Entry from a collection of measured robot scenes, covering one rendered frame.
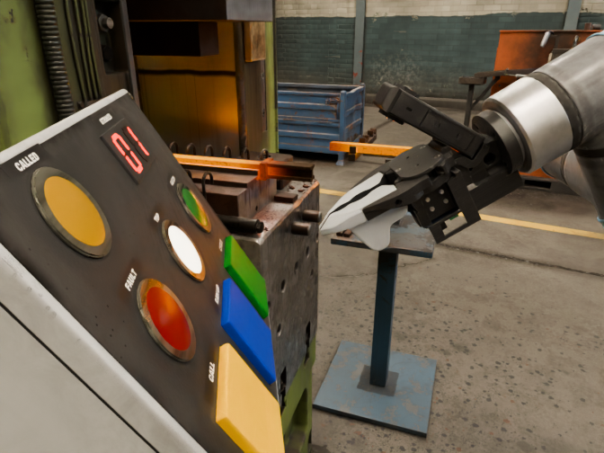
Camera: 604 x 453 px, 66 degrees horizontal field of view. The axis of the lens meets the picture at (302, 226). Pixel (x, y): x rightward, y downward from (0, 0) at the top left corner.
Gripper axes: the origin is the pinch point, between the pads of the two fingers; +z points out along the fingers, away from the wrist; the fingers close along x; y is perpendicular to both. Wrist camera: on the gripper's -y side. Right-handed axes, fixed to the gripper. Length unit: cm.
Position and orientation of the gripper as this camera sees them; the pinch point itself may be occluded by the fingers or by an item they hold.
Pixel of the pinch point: (327, 219)
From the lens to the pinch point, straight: 50.2
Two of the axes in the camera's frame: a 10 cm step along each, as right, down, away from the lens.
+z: -8.6, 5.0, 0.9
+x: -1.3, -3.8, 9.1
